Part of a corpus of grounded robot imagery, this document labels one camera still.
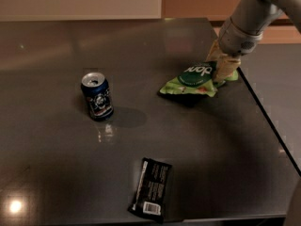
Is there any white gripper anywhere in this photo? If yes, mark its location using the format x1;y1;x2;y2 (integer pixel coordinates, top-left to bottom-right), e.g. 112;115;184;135
206;18;263;83

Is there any green rice chip bag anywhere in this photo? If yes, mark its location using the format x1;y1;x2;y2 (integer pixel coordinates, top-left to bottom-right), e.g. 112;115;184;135
159;61;238;97

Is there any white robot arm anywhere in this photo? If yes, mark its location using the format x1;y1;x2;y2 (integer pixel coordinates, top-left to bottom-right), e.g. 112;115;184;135
206;0;301;83

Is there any black rxbar chocolate bar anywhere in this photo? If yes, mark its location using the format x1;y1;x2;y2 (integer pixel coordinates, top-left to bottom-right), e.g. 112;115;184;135
128;157;172;223

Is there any blue soda can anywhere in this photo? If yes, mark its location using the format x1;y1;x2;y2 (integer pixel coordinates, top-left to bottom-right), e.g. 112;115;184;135
81;72;114;121

